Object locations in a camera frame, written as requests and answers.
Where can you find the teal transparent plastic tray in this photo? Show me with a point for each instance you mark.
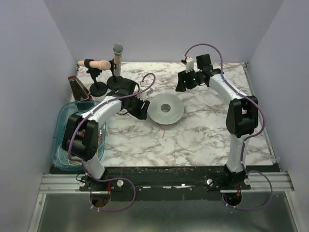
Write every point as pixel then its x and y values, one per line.
pixel 60 125

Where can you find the black stand of pink microphone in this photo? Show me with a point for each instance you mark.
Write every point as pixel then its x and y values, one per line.
pixel 97 89

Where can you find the grey mesh microphone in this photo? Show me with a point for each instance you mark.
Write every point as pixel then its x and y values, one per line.
pixel 117 49

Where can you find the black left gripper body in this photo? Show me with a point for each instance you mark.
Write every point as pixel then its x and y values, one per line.
pixel 139 108

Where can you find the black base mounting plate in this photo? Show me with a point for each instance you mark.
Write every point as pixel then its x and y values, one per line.
pixel 130 184

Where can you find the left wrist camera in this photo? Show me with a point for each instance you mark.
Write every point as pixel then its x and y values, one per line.
pixel 144 93

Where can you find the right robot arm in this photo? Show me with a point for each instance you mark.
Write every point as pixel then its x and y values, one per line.
pixel 242 114

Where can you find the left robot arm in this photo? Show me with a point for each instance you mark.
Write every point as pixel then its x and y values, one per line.
pixel 113 103

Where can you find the white perforated cable spool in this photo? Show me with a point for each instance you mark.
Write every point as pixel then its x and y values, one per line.
pixel 165 109

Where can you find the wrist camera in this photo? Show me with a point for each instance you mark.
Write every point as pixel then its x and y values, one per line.
pixel 189 63
pixel 144 93

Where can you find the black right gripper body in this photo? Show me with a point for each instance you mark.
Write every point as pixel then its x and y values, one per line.
pixel 184 80

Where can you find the black stand of grey microphone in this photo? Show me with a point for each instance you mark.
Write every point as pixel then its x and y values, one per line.
pixel 113 82

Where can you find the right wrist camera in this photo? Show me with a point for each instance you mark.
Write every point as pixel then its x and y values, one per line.
pixel 189 63

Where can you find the brown wooden metronome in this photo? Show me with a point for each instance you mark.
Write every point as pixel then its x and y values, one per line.
pixel 79 90

